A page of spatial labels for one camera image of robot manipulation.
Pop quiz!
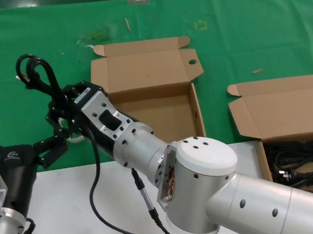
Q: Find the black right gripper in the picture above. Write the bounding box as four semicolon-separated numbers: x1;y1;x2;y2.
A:
42;79;117;167

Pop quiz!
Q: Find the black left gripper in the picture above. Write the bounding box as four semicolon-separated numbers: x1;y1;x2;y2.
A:
0;119;74;219

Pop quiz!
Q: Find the black power cable bundle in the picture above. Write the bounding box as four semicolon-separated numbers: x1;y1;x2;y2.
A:
14;50;72;108

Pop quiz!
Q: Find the cardboard box with round hole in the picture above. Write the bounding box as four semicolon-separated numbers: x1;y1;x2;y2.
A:
86;34;210;149

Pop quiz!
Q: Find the open brown cardboard box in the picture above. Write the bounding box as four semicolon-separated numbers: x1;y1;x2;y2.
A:
226;74;313;207

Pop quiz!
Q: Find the clear tape roll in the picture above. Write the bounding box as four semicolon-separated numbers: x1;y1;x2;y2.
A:
58;114;84;145

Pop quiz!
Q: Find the green table cloth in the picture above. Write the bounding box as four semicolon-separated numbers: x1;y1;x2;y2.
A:
0;0;313;178

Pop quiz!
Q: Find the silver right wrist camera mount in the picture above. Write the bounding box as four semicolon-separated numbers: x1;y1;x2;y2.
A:
73;83;133;144

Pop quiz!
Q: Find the cable with metal connector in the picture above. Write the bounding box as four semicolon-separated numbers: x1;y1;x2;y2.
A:
129;163;184;234

